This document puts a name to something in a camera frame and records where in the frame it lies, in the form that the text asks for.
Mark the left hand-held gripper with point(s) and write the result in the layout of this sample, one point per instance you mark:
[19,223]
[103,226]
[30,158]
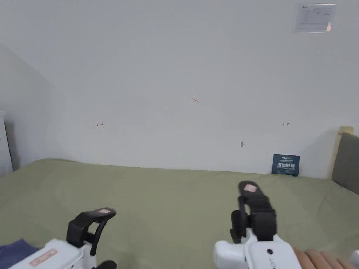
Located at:
[61,257]

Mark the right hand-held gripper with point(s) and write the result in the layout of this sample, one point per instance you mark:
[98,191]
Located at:
[263,255]

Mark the dark blue sign card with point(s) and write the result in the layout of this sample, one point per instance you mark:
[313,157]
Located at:
[285,166]

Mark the dark blue garment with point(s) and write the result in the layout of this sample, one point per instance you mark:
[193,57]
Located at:
[16,250]

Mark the bed with pale green sheet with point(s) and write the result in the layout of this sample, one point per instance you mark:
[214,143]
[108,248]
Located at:
[168,196]

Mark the white paper notice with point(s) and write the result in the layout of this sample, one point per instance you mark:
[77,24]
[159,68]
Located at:
[314,18]

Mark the grey padded headboard, wooden frame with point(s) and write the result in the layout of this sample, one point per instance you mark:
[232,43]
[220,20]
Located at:
[347,162]

